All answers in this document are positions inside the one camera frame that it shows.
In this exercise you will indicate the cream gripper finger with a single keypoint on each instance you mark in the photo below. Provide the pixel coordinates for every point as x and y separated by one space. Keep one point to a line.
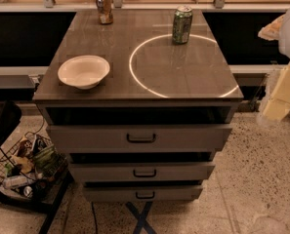
271 31
278 103

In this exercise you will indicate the green soda can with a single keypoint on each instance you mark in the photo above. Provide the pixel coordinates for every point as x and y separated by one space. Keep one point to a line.
182 24

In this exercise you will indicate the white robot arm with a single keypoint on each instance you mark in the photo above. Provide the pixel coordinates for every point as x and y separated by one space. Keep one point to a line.
284 48

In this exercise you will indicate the brown soda can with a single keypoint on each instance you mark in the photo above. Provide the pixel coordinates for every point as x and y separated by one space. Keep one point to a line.
104 11

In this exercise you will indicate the white paper bowl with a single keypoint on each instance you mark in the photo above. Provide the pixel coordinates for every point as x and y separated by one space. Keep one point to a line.
83 72

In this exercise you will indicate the grey drawer cabinet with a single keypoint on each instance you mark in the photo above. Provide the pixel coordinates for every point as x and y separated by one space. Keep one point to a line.
151 81

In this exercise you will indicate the blue tape cross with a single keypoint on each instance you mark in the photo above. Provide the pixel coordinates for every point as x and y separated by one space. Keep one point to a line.
141 218

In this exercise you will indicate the middle grey drawer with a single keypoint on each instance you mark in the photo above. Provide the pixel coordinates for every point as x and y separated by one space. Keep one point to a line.
125 172

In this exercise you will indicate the grey drawer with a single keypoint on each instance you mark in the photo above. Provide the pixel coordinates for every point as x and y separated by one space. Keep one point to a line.
139 139
155 193
125 172

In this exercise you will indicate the bottom grey drawer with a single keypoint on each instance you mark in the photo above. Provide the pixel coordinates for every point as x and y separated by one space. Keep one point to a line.
155 193

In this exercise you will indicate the top grey drawer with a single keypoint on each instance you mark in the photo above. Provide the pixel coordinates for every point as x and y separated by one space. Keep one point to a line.
139 139

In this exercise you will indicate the green snack bag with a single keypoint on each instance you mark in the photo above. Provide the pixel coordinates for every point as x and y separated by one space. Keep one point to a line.
47 161

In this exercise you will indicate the brown snack bag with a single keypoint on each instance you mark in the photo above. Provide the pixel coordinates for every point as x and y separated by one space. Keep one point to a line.
25 145

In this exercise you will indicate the plastic water bottle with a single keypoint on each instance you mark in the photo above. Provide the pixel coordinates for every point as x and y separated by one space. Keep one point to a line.
17 181

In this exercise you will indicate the black wire basket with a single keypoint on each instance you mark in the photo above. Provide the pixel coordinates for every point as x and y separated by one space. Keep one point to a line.
12 165

